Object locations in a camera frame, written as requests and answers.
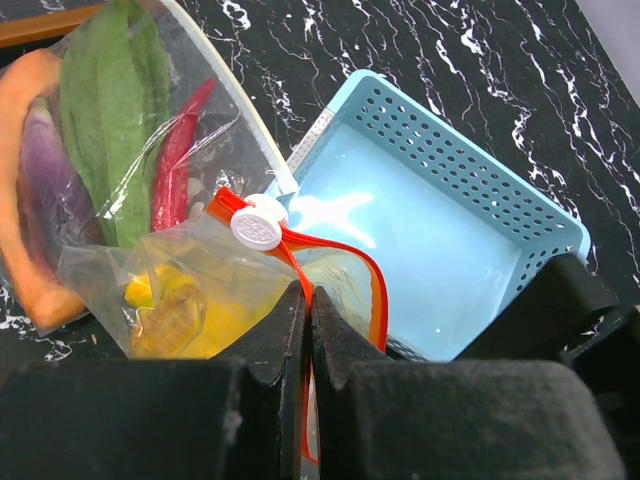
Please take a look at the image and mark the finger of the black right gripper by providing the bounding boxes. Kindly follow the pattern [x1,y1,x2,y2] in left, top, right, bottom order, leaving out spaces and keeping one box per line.
[459,254,618,360]

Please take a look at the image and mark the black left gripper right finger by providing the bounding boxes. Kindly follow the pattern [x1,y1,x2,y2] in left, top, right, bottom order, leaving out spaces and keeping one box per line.
[311,289,625,479]

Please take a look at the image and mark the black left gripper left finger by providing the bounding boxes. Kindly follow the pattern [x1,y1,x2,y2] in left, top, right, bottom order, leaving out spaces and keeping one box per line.
[1,282,306,479]

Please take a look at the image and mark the yellow starfruit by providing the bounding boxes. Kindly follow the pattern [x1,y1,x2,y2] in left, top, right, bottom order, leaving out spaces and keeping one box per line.
[180,281,289,359]

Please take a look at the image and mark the yellow banana bunch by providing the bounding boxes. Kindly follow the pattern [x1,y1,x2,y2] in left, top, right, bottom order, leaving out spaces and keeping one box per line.
[124,264,207,359]

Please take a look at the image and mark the clear bag orange zipper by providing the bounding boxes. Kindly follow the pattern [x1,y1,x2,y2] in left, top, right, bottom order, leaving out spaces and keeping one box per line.
[58,188,389,464]

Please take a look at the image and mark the red chili pepper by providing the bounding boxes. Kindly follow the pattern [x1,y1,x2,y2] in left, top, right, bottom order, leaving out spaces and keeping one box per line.
[151,78,216,232]

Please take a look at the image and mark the purple eggplant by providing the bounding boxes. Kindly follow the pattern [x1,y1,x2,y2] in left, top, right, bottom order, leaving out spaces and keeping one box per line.
[20,96,104,268]

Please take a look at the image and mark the white dotted zip bag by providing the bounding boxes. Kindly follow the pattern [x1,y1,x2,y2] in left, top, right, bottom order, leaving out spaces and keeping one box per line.
[1,1,297,335]

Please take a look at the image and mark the green leaf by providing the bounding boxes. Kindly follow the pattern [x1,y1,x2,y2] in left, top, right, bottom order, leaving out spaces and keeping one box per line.
[59,1,169,248]

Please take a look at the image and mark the light blue plastic basket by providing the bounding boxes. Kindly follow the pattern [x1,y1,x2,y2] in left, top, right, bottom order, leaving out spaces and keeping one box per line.
[282,70,591,361]

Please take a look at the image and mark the wooden shelf rack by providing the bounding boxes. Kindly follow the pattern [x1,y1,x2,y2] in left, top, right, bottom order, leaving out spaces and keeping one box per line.
[0,4,101,48]

